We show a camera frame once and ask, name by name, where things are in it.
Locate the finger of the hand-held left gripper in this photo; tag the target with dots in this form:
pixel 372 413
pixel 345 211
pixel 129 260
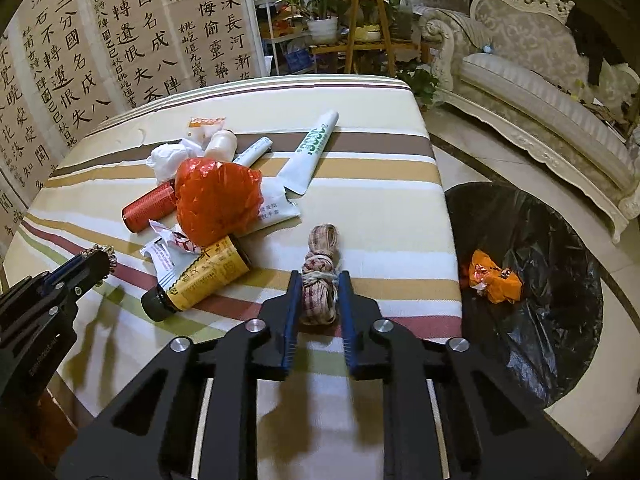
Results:
pixel 90 272
pixel 55 276

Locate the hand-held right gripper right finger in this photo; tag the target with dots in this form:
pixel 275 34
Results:
pixel 350 335

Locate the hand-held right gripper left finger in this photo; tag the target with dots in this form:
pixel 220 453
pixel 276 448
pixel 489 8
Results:
pixel 292 332

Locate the white red-print torn wrapper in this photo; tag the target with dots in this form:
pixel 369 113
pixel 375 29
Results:
pixel 164 255

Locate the red cylindrical can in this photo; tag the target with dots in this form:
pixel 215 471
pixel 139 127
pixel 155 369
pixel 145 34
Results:
pixel 147 207

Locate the yellow label brown bottle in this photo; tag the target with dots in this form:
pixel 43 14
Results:
pixel 207 275

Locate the white packet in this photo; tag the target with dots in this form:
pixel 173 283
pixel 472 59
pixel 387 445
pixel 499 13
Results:
pixel 279 210

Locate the white plastic bag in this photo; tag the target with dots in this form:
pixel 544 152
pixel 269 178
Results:
pixel 167 160

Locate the red plastic bag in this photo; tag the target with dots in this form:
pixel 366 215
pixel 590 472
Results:
pixel 220 200

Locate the white green-print toothpaste tube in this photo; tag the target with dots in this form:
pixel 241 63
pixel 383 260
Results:
pixel 310 152

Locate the white marker pen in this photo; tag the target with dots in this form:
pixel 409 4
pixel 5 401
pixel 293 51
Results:
pixel 255 150

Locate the black bag trash bin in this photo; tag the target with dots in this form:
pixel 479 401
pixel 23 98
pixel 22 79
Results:
pixel 540 330

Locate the striped tablecloth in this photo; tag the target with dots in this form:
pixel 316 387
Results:
pixel 380 200

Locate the crumpled orange wrapper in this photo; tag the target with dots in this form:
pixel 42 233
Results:
pixel 495 280

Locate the small white bottle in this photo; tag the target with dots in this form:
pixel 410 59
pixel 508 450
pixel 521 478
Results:
pixel 220 146

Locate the orange white wrapper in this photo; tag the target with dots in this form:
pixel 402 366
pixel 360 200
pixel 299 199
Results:
pixel 205 122

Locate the calligraphy folding screen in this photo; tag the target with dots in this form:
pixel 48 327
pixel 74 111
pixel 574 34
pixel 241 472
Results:
pixel 100 50

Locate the low green plant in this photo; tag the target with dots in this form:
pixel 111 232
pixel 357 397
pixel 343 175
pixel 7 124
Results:
pixel 417 85

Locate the blue crate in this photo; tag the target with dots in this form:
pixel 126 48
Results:
pixel 300 57

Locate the wooden plant stand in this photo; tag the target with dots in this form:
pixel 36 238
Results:
pixel 370 49

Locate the white metal rack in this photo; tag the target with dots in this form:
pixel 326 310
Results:
pixel 272 35

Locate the cream ornate sofa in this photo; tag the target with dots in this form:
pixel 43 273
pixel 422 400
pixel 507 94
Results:
pixel 525 90

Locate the potted plant white pot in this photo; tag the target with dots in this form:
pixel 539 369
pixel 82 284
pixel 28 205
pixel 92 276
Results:
pixel 322 30

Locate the wooden stool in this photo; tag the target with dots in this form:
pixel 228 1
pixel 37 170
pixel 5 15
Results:
pixel 370 10

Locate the papers clutter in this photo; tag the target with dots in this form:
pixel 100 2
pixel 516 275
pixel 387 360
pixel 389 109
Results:
pixel 600 105

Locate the black clothing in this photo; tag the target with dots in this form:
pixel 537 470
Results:
pixel 590 40

